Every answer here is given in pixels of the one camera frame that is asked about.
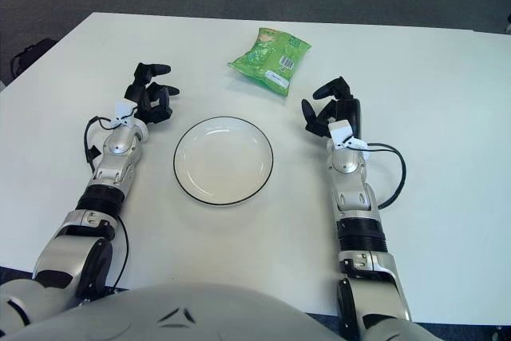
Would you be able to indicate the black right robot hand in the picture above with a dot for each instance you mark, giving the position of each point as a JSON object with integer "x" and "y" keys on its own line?
{"x": 345, "y": 107}

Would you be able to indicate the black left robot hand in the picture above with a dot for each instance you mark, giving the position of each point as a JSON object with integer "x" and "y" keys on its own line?
{"x": 149, "y": 101}

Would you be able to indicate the green snack bag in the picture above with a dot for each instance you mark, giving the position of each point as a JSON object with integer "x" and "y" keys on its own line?
{"x": 263, "y": 57}

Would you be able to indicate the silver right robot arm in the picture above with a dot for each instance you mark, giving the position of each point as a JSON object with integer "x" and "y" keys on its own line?
{"x": 347, "y": 165}

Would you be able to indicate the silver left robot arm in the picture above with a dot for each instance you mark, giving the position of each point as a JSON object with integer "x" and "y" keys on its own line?
{"x": 116, "y": 145}

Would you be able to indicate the white plate with black rim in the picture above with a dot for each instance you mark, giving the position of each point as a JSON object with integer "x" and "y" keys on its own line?
{"x": 223, "y": 161}

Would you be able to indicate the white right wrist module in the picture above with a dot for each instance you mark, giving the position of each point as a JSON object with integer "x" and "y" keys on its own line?
{"x": 339, "y": 131}

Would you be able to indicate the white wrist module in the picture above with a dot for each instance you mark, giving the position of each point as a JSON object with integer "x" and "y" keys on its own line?
{"x": 339, "y": 131}
{"x": 123, "y": 109}

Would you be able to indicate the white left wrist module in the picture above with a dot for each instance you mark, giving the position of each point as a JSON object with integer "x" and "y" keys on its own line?
{"x": 123, "y": 109}

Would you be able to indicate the black backpack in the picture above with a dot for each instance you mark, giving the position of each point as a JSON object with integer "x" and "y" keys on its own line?
{"x": 32, "y": 55}

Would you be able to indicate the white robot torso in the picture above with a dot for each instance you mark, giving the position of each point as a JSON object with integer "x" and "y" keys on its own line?
{"x": 199, "y": 317}

